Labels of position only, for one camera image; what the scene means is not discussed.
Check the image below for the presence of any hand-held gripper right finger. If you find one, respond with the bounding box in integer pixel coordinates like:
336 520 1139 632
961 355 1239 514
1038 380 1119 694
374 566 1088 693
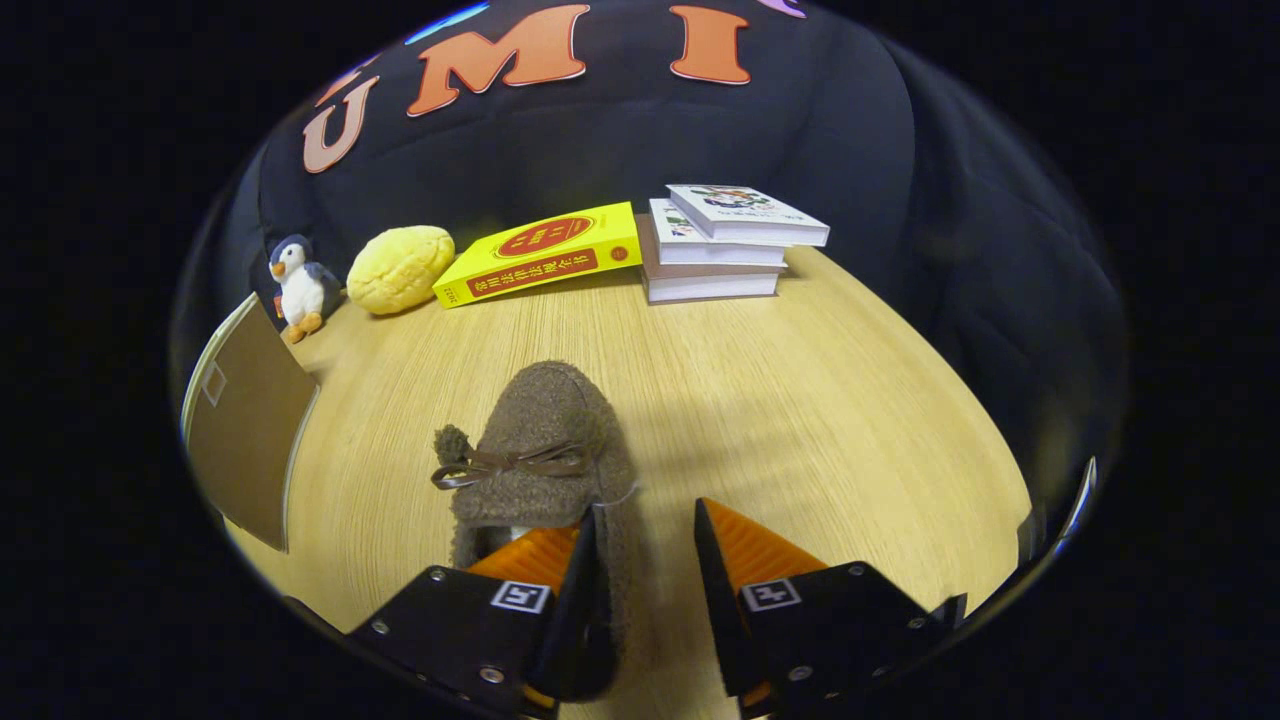
693 498 946 716

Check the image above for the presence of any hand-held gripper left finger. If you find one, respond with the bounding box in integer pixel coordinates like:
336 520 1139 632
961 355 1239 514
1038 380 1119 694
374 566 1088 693
345 505 601 716

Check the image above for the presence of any brown fuzzy shoe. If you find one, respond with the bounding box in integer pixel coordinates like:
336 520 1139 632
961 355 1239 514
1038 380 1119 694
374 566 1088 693
432 361 641 701

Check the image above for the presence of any brown fabric storage box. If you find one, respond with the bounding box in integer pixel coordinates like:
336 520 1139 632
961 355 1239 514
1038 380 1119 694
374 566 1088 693
180 292 321 554

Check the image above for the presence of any yellow book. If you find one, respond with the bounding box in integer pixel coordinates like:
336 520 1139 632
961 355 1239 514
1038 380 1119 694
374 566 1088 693
432 202 643 309

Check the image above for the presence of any white illustrated book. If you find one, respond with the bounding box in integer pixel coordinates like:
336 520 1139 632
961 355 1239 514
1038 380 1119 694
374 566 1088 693
666 184 831 248

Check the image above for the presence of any yellow round plush bread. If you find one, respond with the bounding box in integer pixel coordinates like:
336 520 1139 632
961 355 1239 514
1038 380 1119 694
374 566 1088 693
346 225 457 317

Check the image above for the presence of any penguin plush toy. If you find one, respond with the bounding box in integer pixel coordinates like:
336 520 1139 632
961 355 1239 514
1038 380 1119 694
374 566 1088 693
268 234 343 345

